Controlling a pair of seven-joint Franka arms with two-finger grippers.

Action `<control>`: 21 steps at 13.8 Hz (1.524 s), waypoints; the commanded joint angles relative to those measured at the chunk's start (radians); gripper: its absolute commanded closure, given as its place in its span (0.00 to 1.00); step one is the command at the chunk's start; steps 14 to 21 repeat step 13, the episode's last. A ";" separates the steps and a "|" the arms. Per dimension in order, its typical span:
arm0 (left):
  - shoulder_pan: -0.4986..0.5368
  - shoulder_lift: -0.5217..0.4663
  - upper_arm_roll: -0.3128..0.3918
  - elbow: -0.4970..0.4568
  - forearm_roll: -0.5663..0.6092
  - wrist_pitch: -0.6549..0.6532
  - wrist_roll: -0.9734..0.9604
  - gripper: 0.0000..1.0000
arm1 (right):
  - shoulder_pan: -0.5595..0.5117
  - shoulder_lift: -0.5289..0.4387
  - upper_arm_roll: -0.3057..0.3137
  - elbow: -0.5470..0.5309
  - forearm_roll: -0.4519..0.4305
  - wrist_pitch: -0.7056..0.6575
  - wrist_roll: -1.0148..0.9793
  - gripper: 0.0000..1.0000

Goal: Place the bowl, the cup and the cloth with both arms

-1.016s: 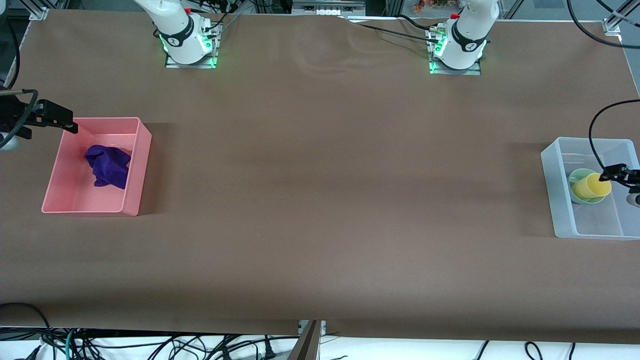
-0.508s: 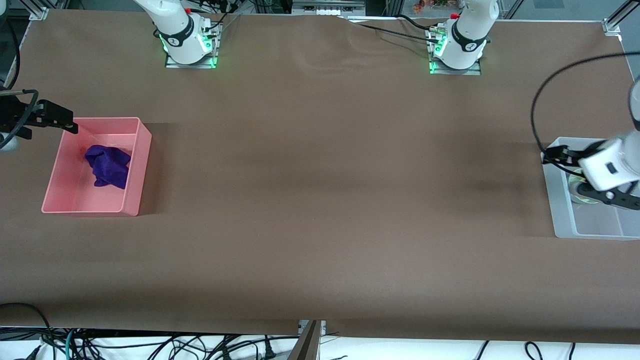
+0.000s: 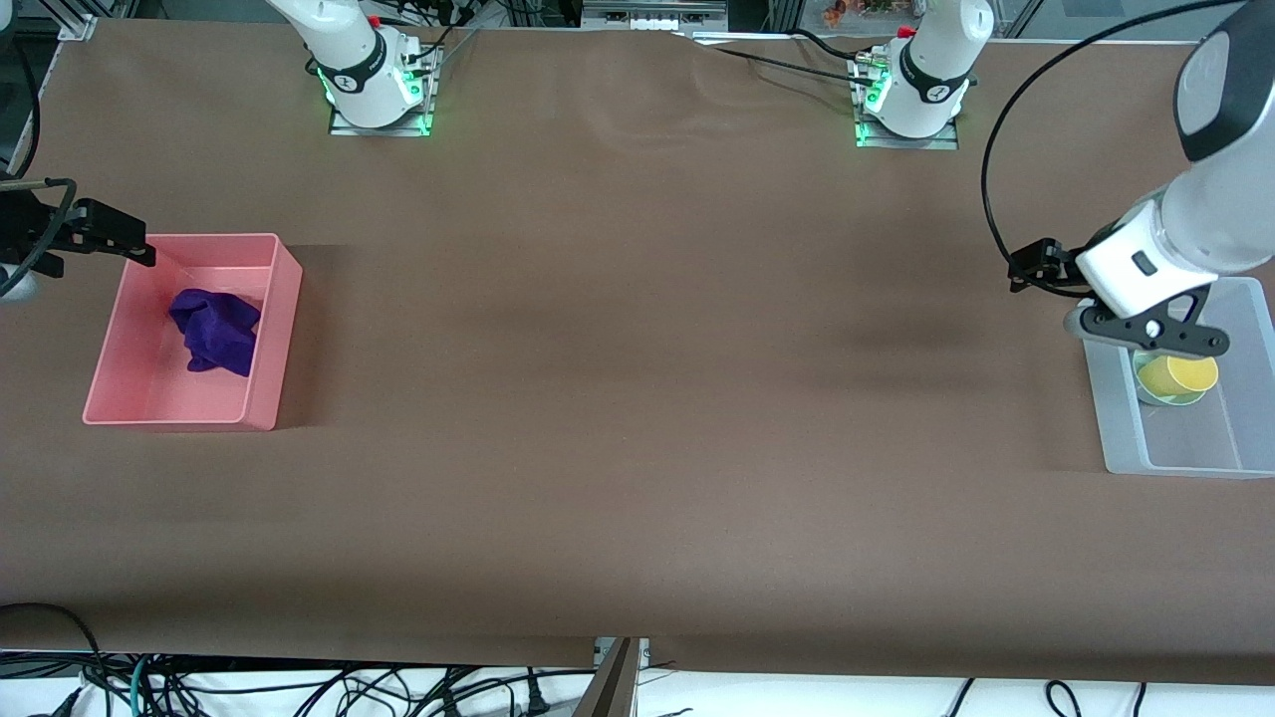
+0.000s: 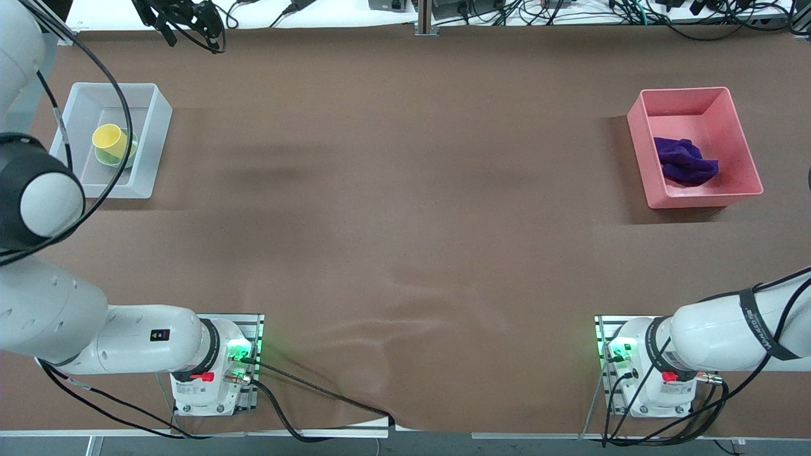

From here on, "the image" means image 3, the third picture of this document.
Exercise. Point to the pink plastic bin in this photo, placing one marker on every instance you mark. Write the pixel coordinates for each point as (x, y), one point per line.
(139, 368)

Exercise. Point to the brown table cover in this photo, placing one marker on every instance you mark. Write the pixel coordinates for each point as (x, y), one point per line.
(637, 418)

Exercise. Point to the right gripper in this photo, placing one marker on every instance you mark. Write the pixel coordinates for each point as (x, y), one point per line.
(22, 228)

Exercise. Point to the metal corner bracket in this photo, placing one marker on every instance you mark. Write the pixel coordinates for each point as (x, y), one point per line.
(78, 22)

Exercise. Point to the black power plug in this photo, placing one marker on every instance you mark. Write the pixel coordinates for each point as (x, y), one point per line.
(536, 702)

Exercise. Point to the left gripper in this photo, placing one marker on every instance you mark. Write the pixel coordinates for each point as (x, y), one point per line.
(1042, 263)

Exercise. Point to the purple cloth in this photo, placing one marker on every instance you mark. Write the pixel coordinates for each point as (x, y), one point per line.
(219, 329)

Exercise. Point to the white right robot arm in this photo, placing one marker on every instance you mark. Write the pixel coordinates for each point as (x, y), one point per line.
(349, 50)

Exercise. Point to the translucent plastic bin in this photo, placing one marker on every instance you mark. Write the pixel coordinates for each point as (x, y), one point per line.
(1195, 438)

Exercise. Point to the brown table leg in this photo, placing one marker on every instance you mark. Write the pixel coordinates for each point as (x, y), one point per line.
(613, 692)

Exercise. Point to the orange toy items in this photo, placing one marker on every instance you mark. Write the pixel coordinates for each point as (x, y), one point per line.
(857, 10)

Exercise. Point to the yellow cup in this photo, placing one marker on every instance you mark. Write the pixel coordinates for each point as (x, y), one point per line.
(1190, 373)

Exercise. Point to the white power strip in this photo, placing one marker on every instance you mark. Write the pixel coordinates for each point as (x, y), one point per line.
(647, 20)

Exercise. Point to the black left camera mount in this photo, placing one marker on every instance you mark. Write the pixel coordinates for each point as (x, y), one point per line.
(1200, 341)

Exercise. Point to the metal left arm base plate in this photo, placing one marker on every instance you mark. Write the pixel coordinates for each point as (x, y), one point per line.
(946, 140)

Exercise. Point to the pale green bowl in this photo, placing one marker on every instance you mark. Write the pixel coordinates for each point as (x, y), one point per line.
(1170, 400)

